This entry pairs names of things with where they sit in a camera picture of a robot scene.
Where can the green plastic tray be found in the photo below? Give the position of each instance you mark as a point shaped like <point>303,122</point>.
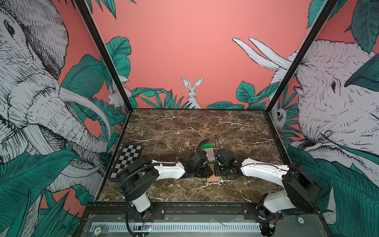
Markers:
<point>207,146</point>

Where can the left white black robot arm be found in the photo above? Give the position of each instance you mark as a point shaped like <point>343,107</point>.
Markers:
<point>137,177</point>

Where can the black white checkerboard plate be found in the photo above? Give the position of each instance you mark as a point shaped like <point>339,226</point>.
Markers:
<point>129,153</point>

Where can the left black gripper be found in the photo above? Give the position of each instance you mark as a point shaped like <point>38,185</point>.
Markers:
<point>208,172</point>

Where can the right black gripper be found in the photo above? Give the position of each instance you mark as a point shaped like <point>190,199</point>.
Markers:
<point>216,171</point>

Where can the black front mounting rail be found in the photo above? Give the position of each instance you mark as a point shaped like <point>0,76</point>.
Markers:
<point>161,210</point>

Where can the left black frame post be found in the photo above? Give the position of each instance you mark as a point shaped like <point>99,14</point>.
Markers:
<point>96,36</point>

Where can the white red credit card stack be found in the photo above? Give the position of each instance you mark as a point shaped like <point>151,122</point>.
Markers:
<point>210,154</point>

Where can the white slotted cable duct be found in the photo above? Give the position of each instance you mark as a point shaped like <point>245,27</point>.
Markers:
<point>174,227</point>

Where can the black frame post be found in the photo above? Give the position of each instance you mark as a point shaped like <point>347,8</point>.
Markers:
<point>96,36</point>
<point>322,17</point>

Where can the right black frame post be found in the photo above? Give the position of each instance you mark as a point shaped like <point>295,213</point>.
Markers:
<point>322,17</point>

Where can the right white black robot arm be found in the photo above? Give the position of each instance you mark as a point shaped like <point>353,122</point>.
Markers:
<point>300,190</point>

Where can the pink leather card holder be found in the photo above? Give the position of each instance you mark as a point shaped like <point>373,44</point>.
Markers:
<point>213,178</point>

